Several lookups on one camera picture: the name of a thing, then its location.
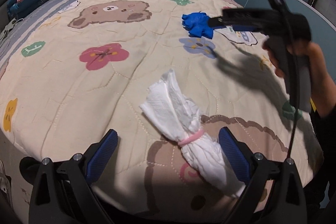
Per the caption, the white tissue bundle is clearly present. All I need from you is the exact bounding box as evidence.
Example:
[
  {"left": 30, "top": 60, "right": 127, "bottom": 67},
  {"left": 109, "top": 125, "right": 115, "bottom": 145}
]
[{"left": 139, "top": 69, "right": 245, "bottom": 198}]

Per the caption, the cream cartoon bear quilt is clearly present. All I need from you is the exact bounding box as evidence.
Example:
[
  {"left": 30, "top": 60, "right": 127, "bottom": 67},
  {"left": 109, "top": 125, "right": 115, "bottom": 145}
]
[{"left": 1, "top": 0, "right": 322, "bottom": 222}]

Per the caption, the green patterned small cloth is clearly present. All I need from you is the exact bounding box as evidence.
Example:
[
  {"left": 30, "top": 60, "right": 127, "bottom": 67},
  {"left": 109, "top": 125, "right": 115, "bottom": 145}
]
[{"left": 0, "top": 18, "right": 23, "bottom": 42}]

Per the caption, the blue rubber glove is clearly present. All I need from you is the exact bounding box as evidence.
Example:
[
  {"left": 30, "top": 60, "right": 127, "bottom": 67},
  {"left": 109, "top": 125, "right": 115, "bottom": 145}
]
[{"left": 182, "top": 12, "right": 214, "bottom": 39}]

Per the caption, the right hand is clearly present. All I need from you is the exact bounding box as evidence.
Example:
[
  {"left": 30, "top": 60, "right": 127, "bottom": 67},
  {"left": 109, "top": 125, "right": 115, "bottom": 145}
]
[{"left": 262, "top": 38, "right": 335, "bottom": 118}]

